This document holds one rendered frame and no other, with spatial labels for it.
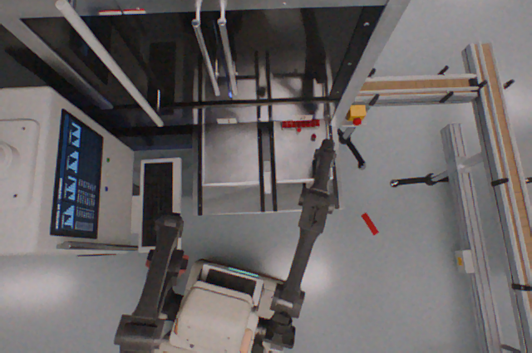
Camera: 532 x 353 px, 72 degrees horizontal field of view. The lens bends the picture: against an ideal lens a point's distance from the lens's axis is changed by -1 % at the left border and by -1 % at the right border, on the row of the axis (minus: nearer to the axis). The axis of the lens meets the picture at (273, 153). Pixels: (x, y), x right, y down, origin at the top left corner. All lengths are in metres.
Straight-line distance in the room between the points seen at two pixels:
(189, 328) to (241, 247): 1.39
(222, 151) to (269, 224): 0.95
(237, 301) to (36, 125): 0.80
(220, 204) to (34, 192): 0.80
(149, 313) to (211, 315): 0.24
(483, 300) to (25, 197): 2.10
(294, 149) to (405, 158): 1.25
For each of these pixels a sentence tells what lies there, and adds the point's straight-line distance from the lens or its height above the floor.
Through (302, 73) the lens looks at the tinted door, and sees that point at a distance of 1.31.
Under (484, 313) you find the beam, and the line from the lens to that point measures 2.35.
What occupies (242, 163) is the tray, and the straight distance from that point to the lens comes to 1.76.
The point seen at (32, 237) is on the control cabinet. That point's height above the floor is 1.55.
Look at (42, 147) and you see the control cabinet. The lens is 1.27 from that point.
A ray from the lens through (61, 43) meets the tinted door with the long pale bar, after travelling 1.22.
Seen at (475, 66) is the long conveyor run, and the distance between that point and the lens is 2.15.
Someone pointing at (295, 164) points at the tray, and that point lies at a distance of 1.76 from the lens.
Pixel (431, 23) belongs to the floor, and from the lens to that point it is 3.41.
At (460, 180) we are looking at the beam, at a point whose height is 0.55.
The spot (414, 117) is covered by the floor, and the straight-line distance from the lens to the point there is 2.98.
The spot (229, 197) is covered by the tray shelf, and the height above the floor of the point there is 0.88.
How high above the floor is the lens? 2.59
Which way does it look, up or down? 75 degrees down
